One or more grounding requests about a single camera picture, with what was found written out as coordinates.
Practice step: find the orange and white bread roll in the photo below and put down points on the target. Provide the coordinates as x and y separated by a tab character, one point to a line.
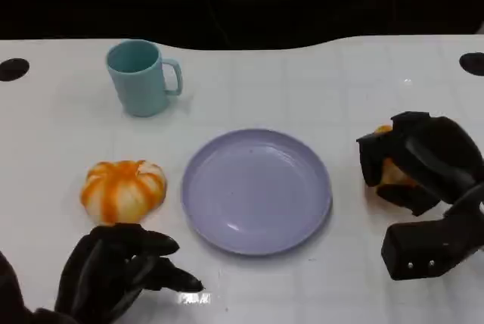
121	191
392	172

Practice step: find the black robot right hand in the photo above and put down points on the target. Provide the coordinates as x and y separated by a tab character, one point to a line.
435	150

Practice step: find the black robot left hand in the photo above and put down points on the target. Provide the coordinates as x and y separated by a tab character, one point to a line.
94	269

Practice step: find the lilac plate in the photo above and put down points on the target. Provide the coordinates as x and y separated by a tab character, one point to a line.
253	191

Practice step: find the pale green mug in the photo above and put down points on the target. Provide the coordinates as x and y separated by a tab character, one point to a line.
140	87

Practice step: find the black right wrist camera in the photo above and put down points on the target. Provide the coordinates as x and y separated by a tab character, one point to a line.
416	250

